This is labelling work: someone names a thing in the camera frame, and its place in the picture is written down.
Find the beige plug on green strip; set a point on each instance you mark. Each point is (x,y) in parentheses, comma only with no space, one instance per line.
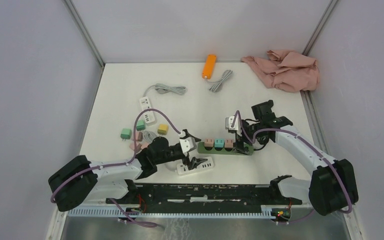
(229,143)

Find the long white power strip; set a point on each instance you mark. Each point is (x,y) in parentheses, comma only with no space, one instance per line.
(206,166)

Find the yellow plug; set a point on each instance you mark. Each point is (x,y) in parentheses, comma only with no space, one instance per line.
(163,129)

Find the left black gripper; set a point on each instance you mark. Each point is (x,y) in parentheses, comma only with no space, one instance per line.
(194,162)

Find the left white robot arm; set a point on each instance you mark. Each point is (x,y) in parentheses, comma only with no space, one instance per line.
(81,180)

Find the pink plug on green strip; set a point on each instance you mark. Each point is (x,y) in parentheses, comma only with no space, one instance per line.
(209,142)

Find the orange power strip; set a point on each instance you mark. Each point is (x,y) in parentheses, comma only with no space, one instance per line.
(209,66)

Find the pink crumpled cloth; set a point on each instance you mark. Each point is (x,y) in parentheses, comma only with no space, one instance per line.
(286,70)

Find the dark green power strip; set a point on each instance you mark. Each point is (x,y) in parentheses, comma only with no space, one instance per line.
(249,150)

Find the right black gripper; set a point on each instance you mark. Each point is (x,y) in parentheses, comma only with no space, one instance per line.
(238,148)

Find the pink plug from orange strip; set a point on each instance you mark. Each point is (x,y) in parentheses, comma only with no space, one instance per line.
(138,136)

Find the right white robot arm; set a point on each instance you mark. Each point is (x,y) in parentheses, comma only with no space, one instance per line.
(332,186)

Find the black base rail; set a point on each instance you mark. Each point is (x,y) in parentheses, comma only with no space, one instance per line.
(176,198)

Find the green plug from orange strip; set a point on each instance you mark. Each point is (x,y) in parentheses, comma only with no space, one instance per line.
(126,134)

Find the small white power strip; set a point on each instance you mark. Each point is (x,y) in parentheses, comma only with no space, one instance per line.
(148,116)

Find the teal plug on green strip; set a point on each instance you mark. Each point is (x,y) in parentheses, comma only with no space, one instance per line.
(219,143)

